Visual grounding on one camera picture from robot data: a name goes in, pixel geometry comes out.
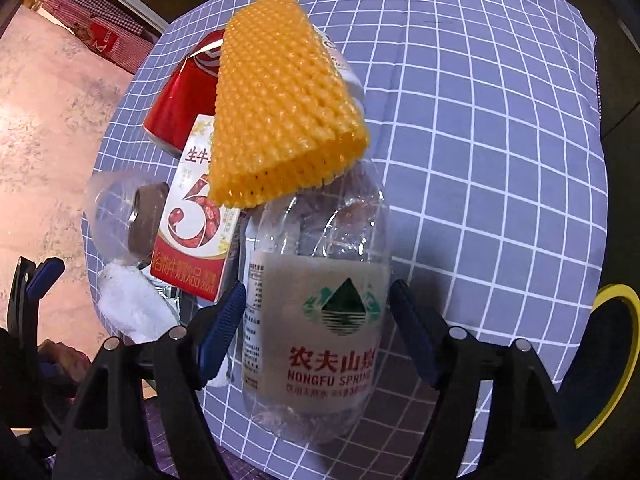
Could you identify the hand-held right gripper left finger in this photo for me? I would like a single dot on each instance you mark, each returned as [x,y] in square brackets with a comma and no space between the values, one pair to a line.
[222,320]

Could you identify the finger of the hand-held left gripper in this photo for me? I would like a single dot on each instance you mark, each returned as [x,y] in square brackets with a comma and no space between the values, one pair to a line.
[45,272]

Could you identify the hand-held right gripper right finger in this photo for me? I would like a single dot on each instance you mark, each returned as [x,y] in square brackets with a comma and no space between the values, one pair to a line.
[407,320]

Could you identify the red and white drink carton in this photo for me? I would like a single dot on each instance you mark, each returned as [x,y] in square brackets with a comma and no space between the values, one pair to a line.
[195,230]

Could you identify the clear plastic water bottle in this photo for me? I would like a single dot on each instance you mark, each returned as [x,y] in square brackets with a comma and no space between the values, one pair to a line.
[320,280]

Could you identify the yellow-rimmed black trash bin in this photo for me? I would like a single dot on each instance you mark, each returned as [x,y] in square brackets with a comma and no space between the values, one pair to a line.
[612,297]

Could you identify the red soda can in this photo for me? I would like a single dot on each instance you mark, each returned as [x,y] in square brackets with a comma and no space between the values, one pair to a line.
[180,95]

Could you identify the orange foam fruit net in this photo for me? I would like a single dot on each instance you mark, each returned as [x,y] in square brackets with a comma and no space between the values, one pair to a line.
[280,100]

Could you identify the white plastic bottle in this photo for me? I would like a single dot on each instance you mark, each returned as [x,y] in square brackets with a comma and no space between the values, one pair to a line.
[345,67]

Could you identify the person's left hand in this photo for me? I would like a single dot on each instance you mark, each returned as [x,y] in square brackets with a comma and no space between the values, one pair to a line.
[62,360]

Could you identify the white crumpled tissue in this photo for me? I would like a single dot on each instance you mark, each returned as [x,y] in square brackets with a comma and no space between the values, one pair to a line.
[130,300]

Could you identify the clear cup with brown lid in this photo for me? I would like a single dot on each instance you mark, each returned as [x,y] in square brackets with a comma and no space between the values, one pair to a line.
[117,210]

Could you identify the grey grid tablecloth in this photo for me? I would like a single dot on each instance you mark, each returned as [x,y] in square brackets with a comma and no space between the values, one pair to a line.
[475,160]

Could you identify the red checked cloth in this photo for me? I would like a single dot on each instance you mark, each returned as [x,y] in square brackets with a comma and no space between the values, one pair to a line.
[95,7]

